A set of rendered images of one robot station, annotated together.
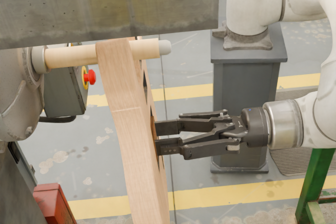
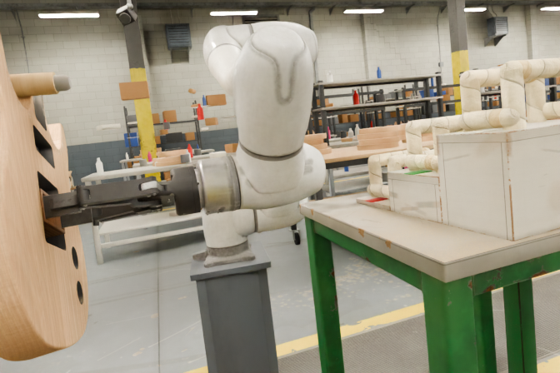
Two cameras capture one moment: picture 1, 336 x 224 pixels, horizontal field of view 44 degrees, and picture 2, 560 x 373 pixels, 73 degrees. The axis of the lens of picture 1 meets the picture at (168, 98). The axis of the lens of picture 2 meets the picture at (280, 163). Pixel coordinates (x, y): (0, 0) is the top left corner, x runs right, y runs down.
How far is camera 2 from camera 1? 0.54 m
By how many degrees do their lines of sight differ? 42
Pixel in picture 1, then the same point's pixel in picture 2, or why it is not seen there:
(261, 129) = (188, 175)
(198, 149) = (100, 187)
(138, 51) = (27, 77)
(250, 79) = (238, 297)
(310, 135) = (245, 174)
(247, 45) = (229, 258)
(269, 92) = (263, 313)
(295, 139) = (230, 181)
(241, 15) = (216, 224)
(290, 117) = (220, 161)
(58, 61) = not seen: outside the picture
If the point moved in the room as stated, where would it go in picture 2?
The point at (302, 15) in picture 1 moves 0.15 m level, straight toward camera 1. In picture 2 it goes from (275, 217) to (271, 228)
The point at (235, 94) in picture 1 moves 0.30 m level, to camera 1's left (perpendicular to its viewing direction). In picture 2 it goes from (226, 322) to (133, 346)
